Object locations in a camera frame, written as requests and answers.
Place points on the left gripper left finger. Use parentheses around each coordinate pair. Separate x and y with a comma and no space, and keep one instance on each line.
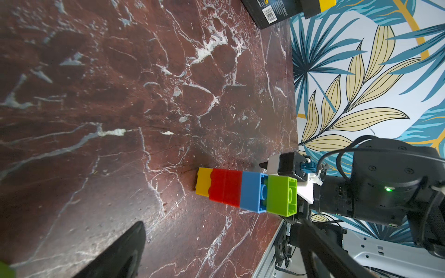
(121,259)

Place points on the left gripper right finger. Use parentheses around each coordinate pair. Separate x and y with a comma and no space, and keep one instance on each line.
(323,258)

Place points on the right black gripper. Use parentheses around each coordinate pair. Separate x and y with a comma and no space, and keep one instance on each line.
(387,182)

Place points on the green square lego brick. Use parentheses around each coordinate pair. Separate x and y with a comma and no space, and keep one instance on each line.
(281,195)

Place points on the blue lego brick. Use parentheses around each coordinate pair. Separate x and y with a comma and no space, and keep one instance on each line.
(254,192)

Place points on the yellow orange lego brick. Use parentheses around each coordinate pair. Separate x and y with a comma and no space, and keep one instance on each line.
(204,181)

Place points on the small green lego brick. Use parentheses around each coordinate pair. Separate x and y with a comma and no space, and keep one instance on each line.
(6,271)

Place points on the red lego brick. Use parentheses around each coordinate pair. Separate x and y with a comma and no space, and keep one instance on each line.
(232,187)
(218,185)

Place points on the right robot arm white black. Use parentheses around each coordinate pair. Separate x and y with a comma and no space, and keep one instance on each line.
(399,260)

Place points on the yellow black toolbox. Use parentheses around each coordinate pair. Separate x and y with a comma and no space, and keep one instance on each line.
(266,13)

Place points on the aluminium front frame rail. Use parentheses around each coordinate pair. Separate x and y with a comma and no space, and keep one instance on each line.
(267,267)

